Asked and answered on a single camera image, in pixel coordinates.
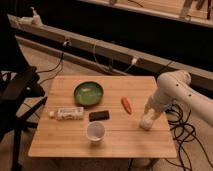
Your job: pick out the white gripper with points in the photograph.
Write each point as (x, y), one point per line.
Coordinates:
(147, 120)

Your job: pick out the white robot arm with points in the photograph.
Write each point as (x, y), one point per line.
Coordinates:
(175, 85)

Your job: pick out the wooden table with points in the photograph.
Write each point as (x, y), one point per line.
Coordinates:
(123, 138)

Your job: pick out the orange carrot toy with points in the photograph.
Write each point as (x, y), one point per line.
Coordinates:
(126, 105)

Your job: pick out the black phone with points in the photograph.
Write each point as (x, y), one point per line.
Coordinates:
(100, 115)

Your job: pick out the clear plastic cup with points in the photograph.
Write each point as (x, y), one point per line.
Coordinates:
(95, 131)

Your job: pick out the green bowl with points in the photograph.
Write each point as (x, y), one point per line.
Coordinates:
(88, 93)

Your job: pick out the grey metal beam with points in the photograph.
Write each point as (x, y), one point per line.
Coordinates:
(200, 77)

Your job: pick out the white plastic bottle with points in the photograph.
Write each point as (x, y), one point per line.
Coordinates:
(73, 113)

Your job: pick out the black chair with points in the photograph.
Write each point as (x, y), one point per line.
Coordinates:
(23, 85)

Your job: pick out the white spray bottle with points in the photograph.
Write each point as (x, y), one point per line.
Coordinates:
(36, 18)

